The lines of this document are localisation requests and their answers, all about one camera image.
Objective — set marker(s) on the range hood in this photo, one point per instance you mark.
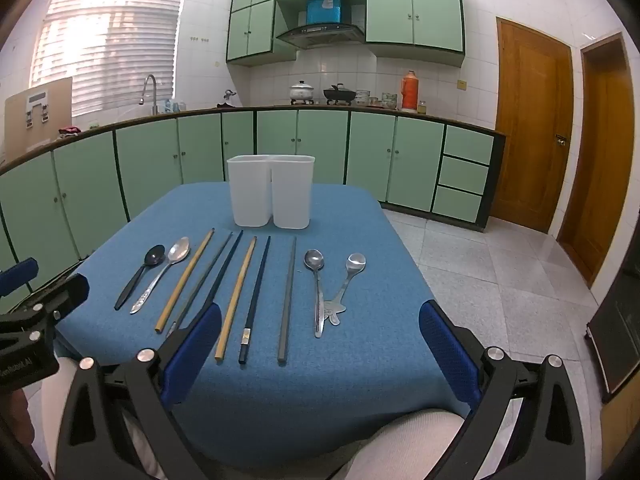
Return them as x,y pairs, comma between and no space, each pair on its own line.
320,35

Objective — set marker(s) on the black spoon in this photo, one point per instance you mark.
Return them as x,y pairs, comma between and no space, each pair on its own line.
155,256

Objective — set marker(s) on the black wok with lid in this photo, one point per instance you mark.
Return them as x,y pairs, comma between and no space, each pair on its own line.
340,94

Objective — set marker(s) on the cardboard box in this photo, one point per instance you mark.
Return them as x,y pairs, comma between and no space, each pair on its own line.
55,105

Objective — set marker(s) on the dark wooden cabinet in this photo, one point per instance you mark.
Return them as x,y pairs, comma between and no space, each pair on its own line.
620,340

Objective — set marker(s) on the black chopstick with label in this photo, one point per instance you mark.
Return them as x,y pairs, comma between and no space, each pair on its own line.
257,295

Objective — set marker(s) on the blue box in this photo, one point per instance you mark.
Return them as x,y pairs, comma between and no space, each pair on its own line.
325,10

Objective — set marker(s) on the blue tablecloth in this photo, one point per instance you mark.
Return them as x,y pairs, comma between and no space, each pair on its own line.
350,360

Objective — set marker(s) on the white plastic utensil holder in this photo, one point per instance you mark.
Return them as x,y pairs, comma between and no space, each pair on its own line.
250,190

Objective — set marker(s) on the red cloth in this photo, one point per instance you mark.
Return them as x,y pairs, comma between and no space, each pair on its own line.
69,130

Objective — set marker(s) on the green base cabinets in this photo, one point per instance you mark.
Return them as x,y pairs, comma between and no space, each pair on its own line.
300,145

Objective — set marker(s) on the wooden door in frame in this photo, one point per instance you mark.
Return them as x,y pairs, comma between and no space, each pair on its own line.
605,160

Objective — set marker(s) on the green wall cabinets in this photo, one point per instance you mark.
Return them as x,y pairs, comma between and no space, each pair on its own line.
440,15

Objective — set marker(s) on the wall tap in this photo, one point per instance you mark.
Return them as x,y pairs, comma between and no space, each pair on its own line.
229,95

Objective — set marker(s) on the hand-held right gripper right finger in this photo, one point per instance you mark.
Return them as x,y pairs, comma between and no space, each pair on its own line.
445,355

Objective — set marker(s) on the navy blue chopstick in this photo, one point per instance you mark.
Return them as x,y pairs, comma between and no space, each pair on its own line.
227,260

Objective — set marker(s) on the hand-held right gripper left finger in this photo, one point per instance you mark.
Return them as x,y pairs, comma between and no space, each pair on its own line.
192,355

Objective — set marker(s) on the window blinds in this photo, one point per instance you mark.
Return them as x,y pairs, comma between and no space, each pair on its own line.
110,35

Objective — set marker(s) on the kitchen faucet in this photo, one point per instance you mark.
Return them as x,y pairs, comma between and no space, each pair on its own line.
152,95

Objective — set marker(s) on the stack of bowls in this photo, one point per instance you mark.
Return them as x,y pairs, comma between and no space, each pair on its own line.
363,98

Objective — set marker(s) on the person's white pants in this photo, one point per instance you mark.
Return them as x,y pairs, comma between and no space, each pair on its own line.
400,440

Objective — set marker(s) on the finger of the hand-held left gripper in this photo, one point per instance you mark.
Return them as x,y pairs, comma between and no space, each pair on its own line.
67,292
20,275

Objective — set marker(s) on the orange thermos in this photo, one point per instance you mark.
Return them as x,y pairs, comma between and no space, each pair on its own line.
410,92

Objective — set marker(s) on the thin dark grey chopstick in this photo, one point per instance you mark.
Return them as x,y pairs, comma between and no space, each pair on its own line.
212,265

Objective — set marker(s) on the patterned bowl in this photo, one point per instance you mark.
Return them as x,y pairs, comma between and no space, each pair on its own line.
389,100

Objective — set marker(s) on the white cooking pot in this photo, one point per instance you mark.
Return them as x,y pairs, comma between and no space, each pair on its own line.
301,92

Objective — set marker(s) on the wooden chopstick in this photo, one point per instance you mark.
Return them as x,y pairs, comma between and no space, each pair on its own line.
237,295
185,280

